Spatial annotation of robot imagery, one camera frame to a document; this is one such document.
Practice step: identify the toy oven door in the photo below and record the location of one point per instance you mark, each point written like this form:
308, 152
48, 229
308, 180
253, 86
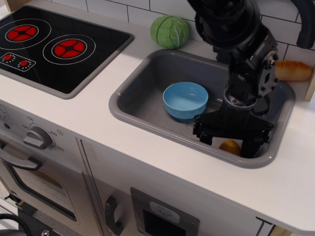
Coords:
55, 189

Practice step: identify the yellow toy corn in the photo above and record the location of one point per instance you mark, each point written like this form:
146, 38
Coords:
231, 146

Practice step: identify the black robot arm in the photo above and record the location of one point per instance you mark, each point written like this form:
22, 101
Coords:
234, 27

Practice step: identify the grey cabinet door handle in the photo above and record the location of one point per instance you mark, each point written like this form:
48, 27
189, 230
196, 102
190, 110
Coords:
113, 226

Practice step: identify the toy bread loaf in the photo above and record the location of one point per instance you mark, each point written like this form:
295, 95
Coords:
287, 70

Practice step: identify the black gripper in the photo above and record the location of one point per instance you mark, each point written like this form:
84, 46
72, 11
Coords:
234, 123

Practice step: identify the green toy cabbage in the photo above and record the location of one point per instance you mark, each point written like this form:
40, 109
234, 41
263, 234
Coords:
170, 32

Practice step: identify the grey oven knob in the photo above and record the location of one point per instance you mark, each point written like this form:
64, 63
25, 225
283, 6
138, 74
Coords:
37, 138

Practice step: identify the grey dispenser panel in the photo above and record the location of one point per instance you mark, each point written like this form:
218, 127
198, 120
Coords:
156, 218

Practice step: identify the blue plastic bowl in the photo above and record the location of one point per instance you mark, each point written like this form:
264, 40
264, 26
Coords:
185, 100

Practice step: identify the black toy stovetop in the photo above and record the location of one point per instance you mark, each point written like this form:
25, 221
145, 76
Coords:
54, 53

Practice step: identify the grey oven door handle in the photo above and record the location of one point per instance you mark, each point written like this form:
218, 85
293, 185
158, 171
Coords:
13, 159

